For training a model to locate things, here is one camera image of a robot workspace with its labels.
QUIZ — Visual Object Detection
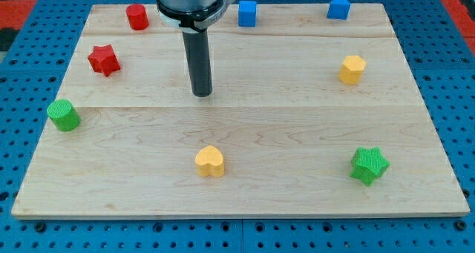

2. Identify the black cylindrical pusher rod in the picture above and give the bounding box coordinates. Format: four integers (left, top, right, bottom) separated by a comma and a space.
183, 29, 212, 97

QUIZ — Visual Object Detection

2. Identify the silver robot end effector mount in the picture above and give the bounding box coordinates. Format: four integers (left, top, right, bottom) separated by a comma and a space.
156, 0, 235, 34

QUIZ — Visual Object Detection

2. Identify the red star block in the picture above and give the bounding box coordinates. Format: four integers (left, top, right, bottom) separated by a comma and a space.
88, 45, 121, 77

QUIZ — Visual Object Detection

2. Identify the yellow heart block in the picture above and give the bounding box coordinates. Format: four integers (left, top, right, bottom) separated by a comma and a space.
195, 145, 225, 177

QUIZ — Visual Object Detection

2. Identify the green star block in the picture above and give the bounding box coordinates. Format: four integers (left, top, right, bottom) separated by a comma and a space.
350, 147, 390, 186

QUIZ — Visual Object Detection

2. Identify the red cylinder block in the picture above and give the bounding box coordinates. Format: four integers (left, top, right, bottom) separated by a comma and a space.
125, 4, 149, 30

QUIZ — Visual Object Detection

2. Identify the blue cube block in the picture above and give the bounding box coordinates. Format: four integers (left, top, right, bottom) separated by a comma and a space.
238, 1, 258, 27

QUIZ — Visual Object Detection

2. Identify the wooden board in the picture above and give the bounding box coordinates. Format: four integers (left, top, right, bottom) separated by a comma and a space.
11, 3, 470, 220

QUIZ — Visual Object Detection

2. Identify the blue pentagon block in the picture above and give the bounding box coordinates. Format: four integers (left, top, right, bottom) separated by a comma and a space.
327, 0, 351, 20

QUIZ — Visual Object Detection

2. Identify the green cylinder block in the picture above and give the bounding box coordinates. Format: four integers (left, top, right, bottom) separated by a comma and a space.
47, 99, 81, 132

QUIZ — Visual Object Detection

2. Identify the yellow hexagon block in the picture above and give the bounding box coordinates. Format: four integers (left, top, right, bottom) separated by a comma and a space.
338, 56, 367, 85

